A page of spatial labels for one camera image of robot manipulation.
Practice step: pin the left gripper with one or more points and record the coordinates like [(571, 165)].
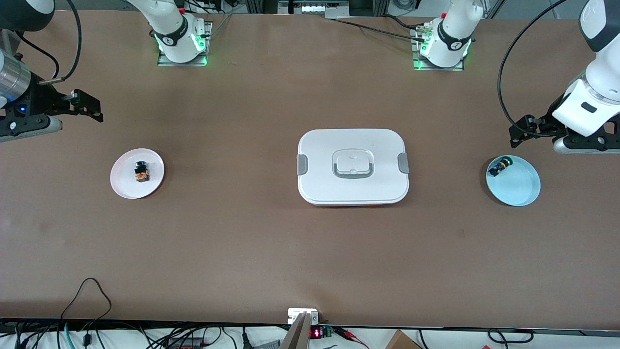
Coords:
[(546, 126)]

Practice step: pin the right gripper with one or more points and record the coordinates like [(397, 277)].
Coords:
[(42, 102)]

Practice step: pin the orange and black switch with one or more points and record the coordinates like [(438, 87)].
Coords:
[(142, 174)]

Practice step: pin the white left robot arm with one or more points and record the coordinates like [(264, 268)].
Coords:
[(455, 34)]

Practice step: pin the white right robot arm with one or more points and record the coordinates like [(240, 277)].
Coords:
[(169, 29)]

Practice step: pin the white lidded plastic box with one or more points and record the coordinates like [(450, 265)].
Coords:
[(319, 184)]

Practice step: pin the small white electronics box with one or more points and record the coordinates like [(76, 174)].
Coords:
[(295, 314)]

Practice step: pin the light blue round plate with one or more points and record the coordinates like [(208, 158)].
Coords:
[(518, 186)]

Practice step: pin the pink round plate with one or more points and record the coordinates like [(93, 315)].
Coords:
[(126, 182)]

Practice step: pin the brown cardboard piece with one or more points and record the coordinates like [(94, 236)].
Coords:
[(402, 341)]

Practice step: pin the power strip with lit sockets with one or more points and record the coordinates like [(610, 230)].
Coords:
[(315, 7)]

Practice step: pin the red clip leads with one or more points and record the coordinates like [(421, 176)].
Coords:
[(346, 333)]

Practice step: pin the module with red display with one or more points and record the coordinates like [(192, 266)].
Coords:
[(316, 333)]

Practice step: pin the grey aluminium profile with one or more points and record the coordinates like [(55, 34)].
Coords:
[(296, 337)]

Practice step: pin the blue and yellow switch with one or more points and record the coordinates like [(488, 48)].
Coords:
[(501, 166)]

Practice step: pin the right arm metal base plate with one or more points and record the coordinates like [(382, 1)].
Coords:
[(167, 63)]

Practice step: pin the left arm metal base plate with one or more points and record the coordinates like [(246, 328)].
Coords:
[(453, 69)]

